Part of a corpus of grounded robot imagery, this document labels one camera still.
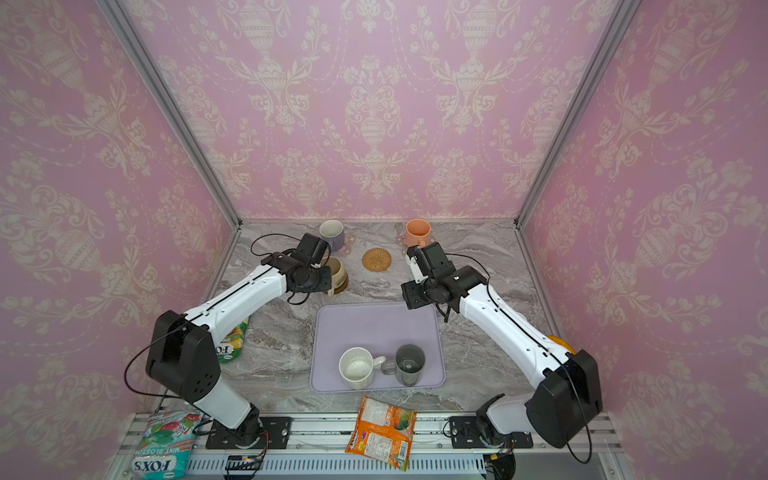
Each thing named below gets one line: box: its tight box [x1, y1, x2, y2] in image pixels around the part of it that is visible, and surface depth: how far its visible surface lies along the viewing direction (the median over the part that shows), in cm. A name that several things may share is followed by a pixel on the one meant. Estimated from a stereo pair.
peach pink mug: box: [403, 218, 431, 248], surface depth 109 cm
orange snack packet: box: [345, 394, 417, 472], surface depth 74 cm
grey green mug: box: [381, 344, 425, 387], surface depth 80 cm
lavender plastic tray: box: [310, 302, 446, 392], surface depth 93 cm
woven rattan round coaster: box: [362, 248, 392, 273], surface depth 111 cm
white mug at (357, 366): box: [339, 346, 386, 390], surface depth 80 cm
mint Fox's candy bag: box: [132, 410, 204, 480], surface depth 72 cm
